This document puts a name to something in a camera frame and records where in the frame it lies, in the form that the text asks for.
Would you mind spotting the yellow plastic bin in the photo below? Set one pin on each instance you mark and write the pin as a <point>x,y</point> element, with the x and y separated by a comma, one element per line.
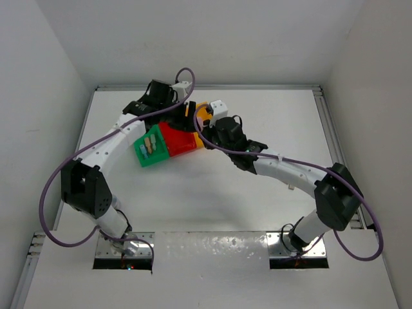
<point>205,116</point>

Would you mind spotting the metal base plate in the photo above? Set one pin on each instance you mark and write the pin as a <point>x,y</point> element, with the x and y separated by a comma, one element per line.
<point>280,247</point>
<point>139,248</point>

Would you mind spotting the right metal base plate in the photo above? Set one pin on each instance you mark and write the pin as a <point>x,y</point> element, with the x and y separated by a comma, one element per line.
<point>280,247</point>

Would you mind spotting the green plastic bin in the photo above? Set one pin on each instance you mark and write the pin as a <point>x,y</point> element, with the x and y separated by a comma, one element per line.
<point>157,156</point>

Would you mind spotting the aluminium frame rail right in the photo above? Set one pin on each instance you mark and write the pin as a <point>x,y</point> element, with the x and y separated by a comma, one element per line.
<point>336,153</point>

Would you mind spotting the aluminium frame rail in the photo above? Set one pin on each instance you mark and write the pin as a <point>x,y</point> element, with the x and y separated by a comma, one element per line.
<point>336,153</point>
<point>219,87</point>

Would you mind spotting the clear tape roll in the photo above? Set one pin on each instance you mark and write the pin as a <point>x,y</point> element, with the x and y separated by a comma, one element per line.
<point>116,204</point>

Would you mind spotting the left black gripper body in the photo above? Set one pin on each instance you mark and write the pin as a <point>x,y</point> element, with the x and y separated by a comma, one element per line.
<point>176,118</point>

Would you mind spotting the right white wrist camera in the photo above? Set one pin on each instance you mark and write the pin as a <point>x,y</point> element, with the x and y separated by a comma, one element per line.
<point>219,110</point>

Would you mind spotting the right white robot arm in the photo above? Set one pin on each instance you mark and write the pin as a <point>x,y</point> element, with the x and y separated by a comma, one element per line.
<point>335,204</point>

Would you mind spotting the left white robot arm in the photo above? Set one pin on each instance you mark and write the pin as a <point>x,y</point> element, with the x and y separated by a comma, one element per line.
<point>83,180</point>

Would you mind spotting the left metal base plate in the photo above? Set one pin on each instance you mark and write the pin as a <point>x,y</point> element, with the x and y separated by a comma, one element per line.
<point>139,248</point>

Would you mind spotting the blue correction tape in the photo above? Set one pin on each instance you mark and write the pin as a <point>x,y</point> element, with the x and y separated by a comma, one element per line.
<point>144,151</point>

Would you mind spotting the aluminium frame rail back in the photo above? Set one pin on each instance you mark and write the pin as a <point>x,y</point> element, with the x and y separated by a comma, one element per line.
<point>219,87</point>

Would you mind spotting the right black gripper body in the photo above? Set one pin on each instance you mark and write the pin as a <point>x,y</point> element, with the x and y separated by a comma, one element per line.
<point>212,134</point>

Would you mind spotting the red plastic bin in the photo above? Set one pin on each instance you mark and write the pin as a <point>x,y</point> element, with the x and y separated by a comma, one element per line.
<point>177,142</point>

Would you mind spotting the pink correction tape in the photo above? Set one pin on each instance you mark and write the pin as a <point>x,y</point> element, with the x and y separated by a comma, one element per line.
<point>200,123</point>

